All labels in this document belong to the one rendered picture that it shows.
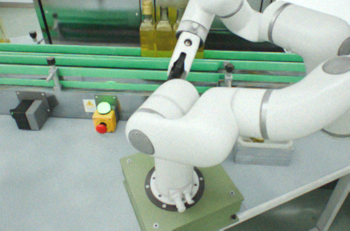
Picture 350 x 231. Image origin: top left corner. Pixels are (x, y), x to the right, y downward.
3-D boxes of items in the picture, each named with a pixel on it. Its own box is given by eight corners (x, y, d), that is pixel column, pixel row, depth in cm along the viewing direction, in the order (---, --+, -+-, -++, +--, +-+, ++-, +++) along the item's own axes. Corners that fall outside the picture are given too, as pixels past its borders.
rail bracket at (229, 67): (228, 80, 112) (232, 50, 104) (231, 107, 98) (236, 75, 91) (220, 79, 112) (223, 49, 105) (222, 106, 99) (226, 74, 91)
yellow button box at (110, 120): (118, 120, 113) (116, 105, 109) (114, 134, 107) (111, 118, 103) (100, 120, 114) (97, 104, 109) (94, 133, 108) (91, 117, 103)
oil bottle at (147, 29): (158, 68, 120) (157, 17, 107) (156, 75, 115) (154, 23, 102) (144, 67, 120) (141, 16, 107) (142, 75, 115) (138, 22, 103)
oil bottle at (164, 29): (172, 68, 119) (172, 17, 107) (172, 76, 115) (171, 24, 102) (159, 68, 120) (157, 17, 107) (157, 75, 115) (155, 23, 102)
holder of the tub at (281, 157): (271, 113, 117) (275, 97, 113) (287, 167, 95) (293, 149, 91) (228, 110, 118) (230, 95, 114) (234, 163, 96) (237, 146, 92)
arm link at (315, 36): (238, 52, 55) (257, 97, 65) (347, 109, 40) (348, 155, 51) (298, -6, 56) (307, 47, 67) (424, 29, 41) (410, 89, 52)
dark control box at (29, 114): (49, 117, 115) (42, 100, 110) (39, 131, 109) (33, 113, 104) (28, 116, 116) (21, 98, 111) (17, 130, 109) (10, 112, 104)
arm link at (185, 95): (203, 134, 69) (207, 78, 59) (176, 175, 61) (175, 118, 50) (167, 121, 73) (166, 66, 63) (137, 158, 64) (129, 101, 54)
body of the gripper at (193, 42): (209, 33, 69) (192, 76, 67) (200, 47, 79) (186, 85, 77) (179, 20, 69) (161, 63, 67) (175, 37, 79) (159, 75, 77)
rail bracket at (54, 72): (65, 88, 109) (57, 56, 101) (58, 100, 103) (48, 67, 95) (55, 88, 109) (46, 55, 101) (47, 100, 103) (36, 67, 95)
